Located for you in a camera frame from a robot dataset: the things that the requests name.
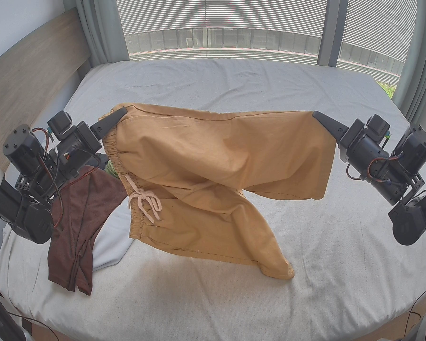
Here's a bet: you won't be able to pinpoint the black cable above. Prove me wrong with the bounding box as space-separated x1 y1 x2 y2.
7 302 59 337

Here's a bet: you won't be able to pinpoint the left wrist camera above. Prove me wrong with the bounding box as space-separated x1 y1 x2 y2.
47 110 74 142

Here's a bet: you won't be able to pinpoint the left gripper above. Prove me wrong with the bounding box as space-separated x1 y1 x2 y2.
58 107 127 168

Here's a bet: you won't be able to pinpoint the window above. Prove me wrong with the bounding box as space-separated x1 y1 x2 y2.
114 0 417 86

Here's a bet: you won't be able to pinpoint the pale grey garment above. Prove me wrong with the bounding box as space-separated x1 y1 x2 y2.
92 190 135 273

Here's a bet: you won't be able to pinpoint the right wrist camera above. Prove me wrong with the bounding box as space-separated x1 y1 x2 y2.
366 115 391 144

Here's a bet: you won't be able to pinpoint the tan shorts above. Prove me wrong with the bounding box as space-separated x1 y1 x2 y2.
101 102 336 280

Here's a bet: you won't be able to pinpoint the bed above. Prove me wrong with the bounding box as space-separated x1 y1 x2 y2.
0 7 426 341

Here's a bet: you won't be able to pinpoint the grey-green curtain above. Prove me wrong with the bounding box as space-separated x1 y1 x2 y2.
60 0 130 71
390 0 426 130

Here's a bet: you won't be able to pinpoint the brown garment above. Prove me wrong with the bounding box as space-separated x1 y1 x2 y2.
47 166 126 296

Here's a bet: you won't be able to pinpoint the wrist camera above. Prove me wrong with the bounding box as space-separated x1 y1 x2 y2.
366 115 391 144
47 110 74 142

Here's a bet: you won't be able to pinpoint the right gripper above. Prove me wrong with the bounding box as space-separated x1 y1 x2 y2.
312 110 387 175

